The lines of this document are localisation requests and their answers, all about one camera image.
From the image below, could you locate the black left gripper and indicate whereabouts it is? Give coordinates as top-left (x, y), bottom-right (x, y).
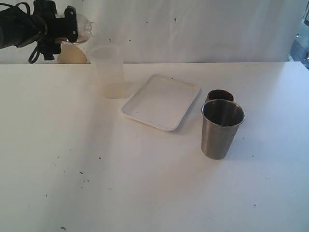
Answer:
top-left (33, 0), bottom-right (64, 60)

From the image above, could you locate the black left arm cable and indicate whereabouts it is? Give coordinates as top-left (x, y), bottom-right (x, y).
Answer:
top-left (12, 2), bottom-right (49, 65)

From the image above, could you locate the translucent lidded plastic container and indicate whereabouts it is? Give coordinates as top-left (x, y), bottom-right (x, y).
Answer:
top-left (89, 44), bottom-right (132, 99)

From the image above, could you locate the round wooden bowl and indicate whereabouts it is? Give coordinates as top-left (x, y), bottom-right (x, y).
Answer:
top-left (205, 89), bottom-right (234, 102)

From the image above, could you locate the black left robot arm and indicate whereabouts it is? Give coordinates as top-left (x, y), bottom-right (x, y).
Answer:
top-left (0, 0), bottom-right (68, 64)

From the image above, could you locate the white rectangular tray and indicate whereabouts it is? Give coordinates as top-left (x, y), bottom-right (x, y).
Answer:
top-left (120, 74), bottom-right (200, 132)

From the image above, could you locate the stainless steel cup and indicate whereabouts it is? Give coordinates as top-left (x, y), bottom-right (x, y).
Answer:
top-left (201, 99), bottom-right (245, 160)

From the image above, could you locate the clear dome lid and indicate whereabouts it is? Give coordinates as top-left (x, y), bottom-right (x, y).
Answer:
top-left (73, 14), bottom-right (98, 45)

